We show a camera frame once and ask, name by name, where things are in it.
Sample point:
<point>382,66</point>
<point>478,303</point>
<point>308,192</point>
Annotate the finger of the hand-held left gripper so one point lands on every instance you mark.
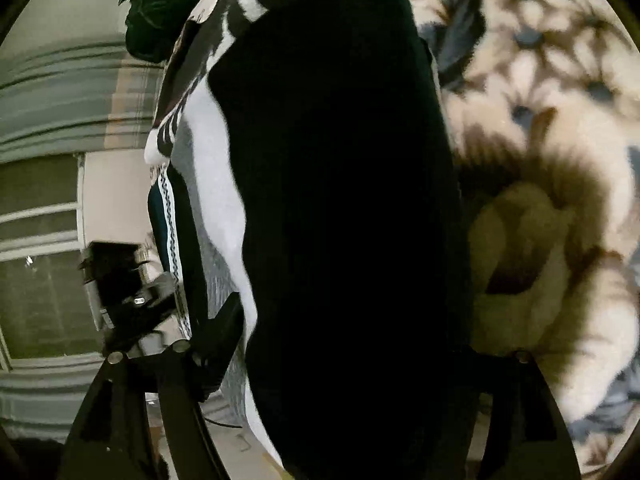
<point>160,292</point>

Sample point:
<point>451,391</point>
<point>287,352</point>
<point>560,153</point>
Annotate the striped knit sweater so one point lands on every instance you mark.
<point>340,210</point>

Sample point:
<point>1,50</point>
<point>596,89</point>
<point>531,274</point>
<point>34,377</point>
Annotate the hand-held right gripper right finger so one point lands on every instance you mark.
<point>505,375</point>

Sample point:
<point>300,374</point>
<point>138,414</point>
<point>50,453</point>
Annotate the window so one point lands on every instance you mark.
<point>40,285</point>

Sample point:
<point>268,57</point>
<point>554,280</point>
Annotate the dark green blanket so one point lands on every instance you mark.
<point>160,5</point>

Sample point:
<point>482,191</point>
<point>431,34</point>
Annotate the floral bed quilt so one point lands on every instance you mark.
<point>540,135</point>

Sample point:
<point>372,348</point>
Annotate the grey green curtain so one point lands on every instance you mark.
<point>65,95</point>

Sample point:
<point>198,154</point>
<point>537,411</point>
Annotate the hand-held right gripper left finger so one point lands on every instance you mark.
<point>220,340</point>

